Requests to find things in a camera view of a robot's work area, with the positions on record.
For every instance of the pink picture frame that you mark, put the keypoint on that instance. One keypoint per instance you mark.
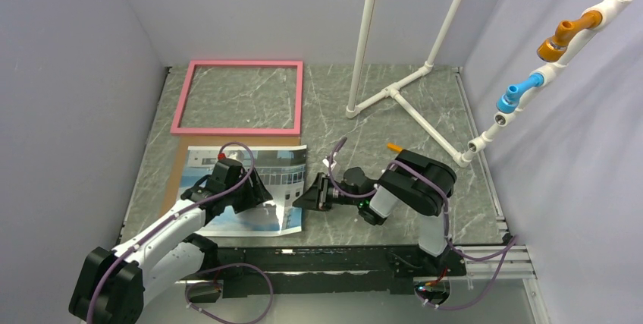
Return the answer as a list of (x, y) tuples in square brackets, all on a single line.
[(240, 98)]

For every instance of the blue nozzle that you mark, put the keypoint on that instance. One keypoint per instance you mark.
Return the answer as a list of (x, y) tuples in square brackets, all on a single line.
[(509, 101)]

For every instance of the building and sky photo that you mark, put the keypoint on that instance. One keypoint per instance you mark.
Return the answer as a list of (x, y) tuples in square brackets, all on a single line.
[(282, 170)]

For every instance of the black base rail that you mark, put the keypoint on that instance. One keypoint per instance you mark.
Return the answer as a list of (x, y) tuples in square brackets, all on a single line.
[(395, 269)]

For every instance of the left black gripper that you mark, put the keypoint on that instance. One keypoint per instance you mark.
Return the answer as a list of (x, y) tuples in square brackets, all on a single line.
[(255, 194)]

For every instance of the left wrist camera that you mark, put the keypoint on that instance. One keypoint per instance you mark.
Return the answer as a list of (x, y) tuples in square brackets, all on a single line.
[(236, 155)]

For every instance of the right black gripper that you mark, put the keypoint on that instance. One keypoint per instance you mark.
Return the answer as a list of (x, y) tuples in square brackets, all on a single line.
[(317, 196)]

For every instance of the orange nozzle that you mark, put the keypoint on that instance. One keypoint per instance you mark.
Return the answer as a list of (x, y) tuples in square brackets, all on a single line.
[(554, 47)]

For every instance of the brown backing board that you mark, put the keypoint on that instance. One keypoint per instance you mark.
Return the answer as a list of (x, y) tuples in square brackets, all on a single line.
[(173, 181)]

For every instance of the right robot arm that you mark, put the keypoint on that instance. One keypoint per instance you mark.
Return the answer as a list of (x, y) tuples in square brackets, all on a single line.
[(416, 181)]

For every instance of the orange handled screwdriver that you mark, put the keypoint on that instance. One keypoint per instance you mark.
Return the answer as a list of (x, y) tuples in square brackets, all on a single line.
[(395, 148)]

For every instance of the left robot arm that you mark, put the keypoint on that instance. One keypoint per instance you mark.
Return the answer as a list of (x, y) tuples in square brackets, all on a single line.
[(114, 285)]

